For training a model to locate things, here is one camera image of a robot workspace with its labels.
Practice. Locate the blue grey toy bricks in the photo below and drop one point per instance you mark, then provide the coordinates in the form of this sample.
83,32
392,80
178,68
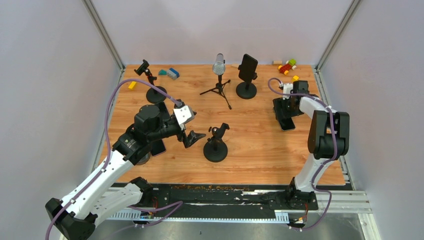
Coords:
172,73

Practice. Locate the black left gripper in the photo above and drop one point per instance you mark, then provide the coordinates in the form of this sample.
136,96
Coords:
192,137

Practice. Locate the black teal-edged smartphone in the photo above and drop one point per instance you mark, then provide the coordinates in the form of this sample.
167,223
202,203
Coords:
286,124

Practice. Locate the yellow toy brick left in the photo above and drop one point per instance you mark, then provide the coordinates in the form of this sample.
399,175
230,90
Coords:
132,85

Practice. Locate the red toy brick car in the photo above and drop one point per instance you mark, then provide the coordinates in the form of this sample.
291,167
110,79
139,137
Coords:
289,65

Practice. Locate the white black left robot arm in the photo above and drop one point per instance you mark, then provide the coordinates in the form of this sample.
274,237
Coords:
77,214

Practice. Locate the black phone stand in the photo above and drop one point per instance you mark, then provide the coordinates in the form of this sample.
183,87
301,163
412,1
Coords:
215,149
152,95
246,89

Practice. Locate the teal toy block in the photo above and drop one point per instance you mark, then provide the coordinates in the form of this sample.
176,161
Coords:
162,72

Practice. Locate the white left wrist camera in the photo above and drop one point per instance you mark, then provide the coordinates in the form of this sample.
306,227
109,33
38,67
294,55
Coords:
183,115

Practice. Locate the grey round stand base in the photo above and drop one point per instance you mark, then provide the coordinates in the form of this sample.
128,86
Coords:
144,159

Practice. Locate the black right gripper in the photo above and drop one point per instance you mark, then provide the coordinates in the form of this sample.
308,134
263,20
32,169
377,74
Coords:
279,103

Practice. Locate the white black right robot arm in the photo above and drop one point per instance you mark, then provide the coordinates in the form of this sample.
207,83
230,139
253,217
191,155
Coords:
328,137

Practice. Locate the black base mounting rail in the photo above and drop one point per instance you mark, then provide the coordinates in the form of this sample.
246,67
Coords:
226,201

